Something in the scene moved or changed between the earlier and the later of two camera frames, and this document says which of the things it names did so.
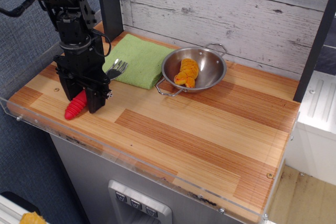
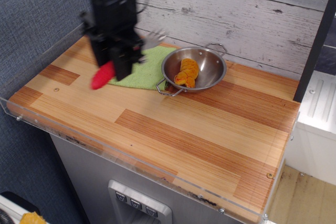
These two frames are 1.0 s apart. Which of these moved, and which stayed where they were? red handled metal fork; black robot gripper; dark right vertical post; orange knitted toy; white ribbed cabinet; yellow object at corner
Moved: red handled metal fork; black robot gripper
Stayed: orange knitted toy; dark right vertical post; yellow object at corner; white ribbed cabinet
